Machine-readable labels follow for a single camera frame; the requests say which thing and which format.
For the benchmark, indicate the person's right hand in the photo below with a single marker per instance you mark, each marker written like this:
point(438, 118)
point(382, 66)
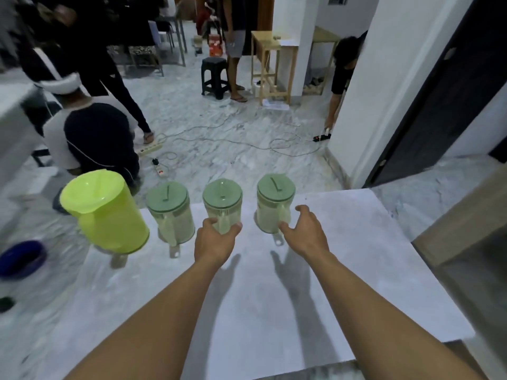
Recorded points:
point(309, 235)

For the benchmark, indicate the person's left hand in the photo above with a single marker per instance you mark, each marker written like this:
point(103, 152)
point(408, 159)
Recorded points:
point(212, 245)

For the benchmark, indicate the person's right thumb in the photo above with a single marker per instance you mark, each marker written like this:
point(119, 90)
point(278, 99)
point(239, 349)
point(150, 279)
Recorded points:
point(285, 227)

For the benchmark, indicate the person's left thumb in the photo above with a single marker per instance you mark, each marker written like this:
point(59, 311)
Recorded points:
point(236, 229)

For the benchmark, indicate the clear jar with green lid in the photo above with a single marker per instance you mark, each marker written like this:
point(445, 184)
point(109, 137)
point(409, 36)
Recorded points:
point(171, 213)
point(273, 205)
point(222, 205)

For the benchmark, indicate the person's left forearm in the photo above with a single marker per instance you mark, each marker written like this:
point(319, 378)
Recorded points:
point(158, 320)

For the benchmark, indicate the person's right forearm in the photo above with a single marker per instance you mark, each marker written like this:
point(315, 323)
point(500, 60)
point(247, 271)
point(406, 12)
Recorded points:
point(376, 316)

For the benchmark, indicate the small white power strip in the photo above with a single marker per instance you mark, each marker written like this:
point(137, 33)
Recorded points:
point(159, 170)

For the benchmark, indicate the black power strip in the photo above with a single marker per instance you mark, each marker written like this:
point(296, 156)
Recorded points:
point(321, 137)

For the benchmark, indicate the white paper sheet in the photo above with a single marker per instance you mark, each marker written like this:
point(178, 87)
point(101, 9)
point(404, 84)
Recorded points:
point(275, 104)

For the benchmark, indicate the lime green plastic pitcher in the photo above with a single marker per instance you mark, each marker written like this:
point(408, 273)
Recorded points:
point(107, 215)

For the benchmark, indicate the black plastic stool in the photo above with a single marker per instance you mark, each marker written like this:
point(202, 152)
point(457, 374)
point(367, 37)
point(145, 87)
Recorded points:
point(214, 77)

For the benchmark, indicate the wooden cabinet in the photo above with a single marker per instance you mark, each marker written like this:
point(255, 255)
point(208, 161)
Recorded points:
point(463, 221)

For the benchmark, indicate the red box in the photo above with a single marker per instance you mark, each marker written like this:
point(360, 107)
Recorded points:
point(216, 45)

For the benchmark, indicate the light wooden table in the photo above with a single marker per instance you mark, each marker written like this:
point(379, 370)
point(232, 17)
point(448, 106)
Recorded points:
point(326, 37)
point(269, 39)

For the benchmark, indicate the dark brown door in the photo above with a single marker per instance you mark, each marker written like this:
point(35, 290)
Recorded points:
point(443, 94)

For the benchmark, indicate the blue plastic bowl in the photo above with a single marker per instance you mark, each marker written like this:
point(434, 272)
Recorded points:
point(19, 259)

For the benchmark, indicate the white headset band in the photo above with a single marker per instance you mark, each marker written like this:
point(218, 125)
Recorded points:
point(63, 85)

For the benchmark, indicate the small dark object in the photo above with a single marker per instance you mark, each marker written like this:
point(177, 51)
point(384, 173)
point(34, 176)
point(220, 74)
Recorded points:
point(6, 304)

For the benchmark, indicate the metal frame chair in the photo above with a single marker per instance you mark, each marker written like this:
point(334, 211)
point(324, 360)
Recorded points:
point(168, 39)

